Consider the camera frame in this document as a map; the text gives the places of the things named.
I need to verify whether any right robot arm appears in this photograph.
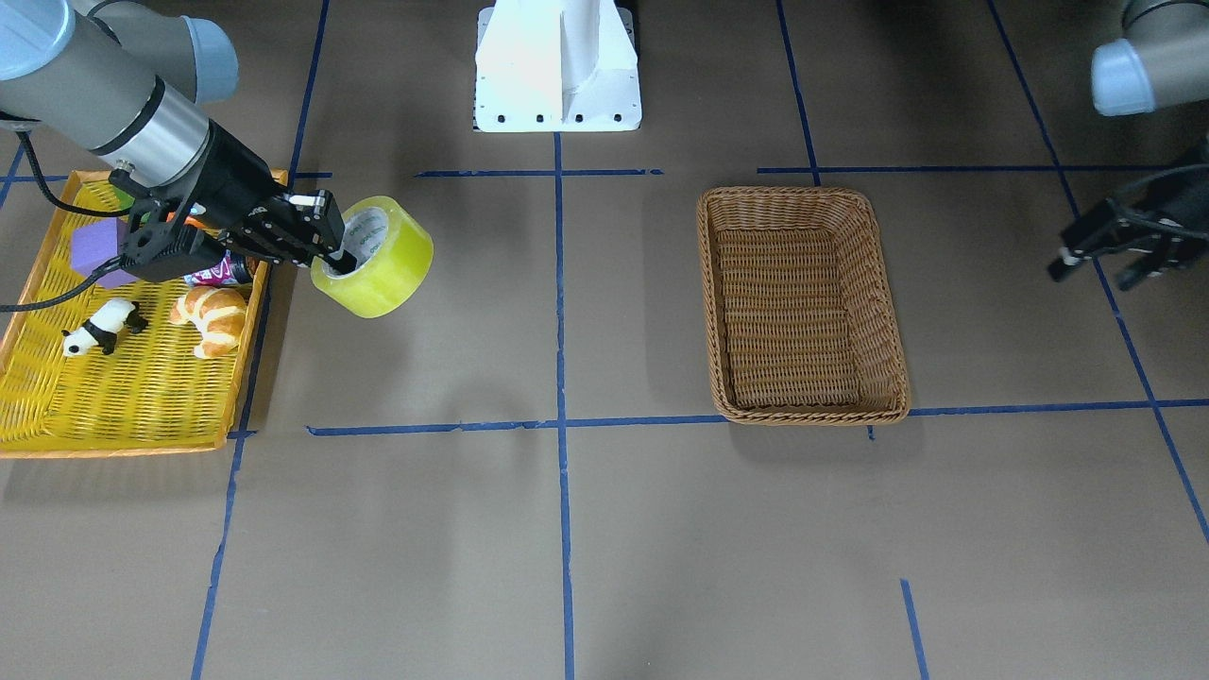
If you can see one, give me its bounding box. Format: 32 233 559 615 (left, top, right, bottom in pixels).
1 1 357 282

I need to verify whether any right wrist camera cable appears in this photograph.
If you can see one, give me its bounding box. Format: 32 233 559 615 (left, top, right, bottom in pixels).
0 127 143 315

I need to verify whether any purple foam cube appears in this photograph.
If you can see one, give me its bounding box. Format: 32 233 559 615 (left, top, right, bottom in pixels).
70 218 128 276

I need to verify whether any orange toy carrot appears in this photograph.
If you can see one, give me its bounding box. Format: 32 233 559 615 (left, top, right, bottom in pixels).
110 185 206 229

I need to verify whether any small panda figurine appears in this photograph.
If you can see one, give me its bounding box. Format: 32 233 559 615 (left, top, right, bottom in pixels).
60 298 147 357

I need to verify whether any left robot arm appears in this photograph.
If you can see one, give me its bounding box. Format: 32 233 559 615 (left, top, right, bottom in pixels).
1047 1 1208 292

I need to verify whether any yellow tape roll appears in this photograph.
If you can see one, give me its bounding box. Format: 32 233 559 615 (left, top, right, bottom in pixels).
310 196 434 318

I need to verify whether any yellow wicker tray basket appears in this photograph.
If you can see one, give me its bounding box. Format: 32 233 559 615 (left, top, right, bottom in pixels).
0 167 288 461

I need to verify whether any small pink drink can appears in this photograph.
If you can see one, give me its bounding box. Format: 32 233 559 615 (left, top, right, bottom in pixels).
183 250 254 288

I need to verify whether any brown wicker basket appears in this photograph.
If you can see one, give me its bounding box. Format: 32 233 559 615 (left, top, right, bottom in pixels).
696 186 912 426

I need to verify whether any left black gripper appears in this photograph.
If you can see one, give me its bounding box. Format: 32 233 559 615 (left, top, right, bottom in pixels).
1047 142 1208 292

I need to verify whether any toy croissant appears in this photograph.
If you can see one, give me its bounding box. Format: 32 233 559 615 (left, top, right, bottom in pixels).
168 287 247 361

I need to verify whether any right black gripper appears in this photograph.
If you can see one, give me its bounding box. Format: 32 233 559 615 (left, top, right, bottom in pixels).
162 121 358 275

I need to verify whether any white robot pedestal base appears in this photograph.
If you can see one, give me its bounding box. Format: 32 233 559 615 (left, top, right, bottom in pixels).
472 1 643 133

